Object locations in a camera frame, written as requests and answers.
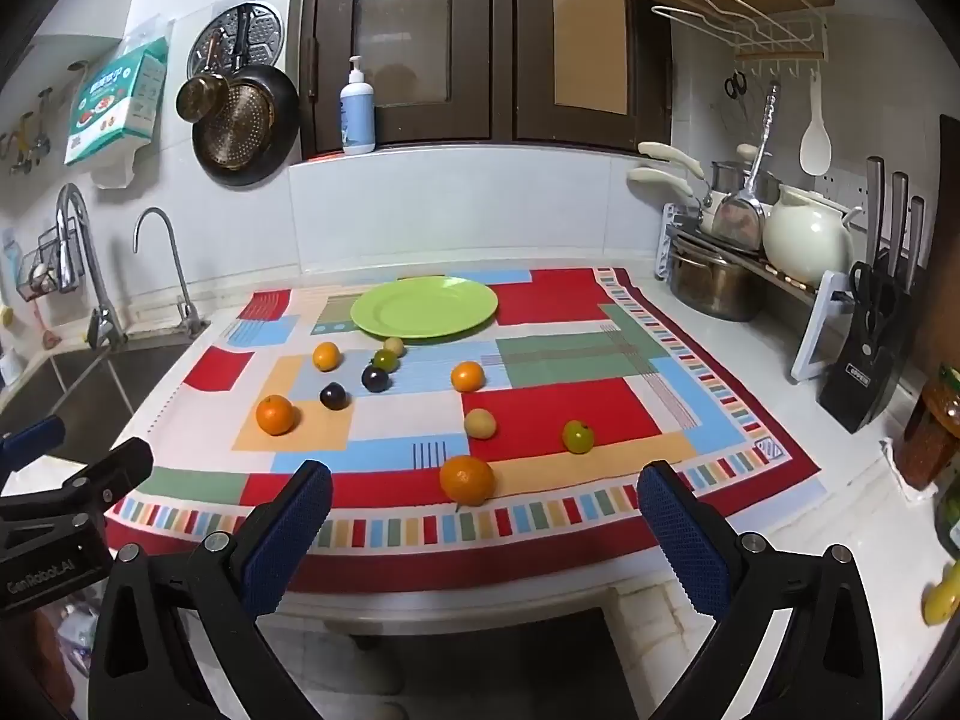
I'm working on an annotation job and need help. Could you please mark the steel sink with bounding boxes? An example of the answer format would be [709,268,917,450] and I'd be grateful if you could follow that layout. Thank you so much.
[0,337,196,466]

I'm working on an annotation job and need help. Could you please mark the steel ladle scoop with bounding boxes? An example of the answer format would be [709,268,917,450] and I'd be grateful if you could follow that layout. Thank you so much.
[711,82,781,256]

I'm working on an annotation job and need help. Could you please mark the hanging kitchen utensils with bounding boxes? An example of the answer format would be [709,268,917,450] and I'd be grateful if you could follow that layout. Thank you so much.
[0,86,57,173]

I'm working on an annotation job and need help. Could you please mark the large chrome faucet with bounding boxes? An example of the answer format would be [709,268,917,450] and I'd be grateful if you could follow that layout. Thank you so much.
[56,182,128,350]

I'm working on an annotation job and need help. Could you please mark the green plate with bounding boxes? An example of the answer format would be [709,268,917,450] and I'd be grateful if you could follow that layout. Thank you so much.
[350,277,500,340]

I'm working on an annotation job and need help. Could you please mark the large steel pot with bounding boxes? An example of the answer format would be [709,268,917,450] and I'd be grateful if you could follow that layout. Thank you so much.
[667,244,766,323]

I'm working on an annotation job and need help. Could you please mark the dark frying pan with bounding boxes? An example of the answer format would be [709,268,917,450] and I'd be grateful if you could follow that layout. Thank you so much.
[192,11,301,188]

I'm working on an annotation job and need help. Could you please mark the white wire hanging rack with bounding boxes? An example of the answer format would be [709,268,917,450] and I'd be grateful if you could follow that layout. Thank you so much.
[626,0,830,80]

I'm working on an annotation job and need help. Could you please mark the teal bag box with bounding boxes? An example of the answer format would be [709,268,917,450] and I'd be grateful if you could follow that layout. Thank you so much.
[64,37,167,166]

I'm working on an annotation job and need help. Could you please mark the white-handled saucepan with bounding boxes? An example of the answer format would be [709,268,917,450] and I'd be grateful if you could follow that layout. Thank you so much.
[627,167,732,237]

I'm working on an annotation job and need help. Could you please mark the round metal steamer rack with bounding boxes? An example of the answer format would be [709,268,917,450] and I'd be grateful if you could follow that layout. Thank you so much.
[186,3,287,83]

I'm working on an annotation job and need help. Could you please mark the brown glass jar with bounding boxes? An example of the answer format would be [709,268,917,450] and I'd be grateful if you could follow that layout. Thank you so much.
[896,364,960,492]

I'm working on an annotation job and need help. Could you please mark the colourful patchwork tablecloth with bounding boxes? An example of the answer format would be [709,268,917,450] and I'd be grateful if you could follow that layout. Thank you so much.
[105,266,830,593]

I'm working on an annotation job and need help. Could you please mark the brown cabinet door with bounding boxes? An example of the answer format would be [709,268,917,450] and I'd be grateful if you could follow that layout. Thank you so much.
[296,0,518,158]
[514,0,672,155]

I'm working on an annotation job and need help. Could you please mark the black kitchen scissors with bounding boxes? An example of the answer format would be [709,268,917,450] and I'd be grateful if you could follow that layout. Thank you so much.
[851,261,901,350]

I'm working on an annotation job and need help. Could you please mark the steel-handled knife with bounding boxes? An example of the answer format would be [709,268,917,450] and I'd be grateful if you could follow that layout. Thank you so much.
[907,196,927,293]
[866,156,886,271]
[889,172,910,278]

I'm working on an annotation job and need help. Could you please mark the cream ceramic pot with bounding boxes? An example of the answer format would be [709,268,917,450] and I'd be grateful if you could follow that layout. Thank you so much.
[761,184,863,290]

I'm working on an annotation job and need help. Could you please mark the large orange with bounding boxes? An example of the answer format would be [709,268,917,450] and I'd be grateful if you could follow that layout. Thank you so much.
[439,455,496,507]

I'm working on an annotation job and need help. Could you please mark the yellow plastic object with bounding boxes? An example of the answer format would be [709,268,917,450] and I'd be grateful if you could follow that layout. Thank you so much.
[921,559,960,627]

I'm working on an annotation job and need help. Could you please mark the white wall outlet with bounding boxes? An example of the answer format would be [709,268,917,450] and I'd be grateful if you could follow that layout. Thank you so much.
[821,171,871,233]

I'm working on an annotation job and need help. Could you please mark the wire sink basket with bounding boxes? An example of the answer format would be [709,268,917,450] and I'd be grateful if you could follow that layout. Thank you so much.
[15,214,83,301]

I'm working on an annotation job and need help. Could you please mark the white pump soap bottle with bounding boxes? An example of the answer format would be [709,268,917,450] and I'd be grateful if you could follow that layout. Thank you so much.
[340,56,377,156]

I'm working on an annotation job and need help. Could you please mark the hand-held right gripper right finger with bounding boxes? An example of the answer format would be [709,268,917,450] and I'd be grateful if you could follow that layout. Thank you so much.
[637,460,882,720]

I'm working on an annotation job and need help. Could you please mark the black knife block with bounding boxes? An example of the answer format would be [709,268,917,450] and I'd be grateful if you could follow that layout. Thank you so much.
[817,262,920,434]

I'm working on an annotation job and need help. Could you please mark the white wall holder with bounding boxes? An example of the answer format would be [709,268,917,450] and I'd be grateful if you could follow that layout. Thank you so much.
[90,139,155,190]

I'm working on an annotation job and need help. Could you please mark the white rice paddle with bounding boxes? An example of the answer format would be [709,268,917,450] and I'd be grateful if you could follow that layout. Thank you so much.
[799,75,833,177]

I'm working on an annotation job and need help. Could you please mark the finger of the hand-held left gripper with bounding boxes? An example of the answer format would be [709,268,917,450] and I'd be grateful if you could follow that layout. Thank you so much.
[0,438,155,541]
[0,415,67,475]

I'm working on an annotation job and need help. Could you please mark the green bottle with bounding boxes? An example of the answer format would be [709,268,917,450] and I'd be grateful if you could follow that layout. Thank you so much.
[934,480,960,563]

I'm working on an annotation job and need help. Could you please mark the small brass pot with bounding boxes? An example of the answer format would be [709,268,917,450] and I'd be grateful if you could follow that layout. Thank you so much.
[175,30,230,122]

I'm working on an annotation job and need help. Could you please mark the white dish rack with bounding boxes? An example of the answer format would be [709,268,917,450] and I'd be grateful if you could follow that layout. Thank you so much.
[656,201,860,382]

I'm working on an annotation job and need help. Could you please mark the small steel pot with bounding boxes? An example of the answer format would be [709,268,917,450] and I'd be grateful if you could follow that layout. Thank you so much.
[709,160,785,203]

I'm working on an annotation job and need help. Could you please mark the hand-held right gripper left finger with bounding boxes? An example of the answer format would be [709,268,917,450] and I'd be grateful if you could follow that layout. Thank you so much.
[88,459,335,720]

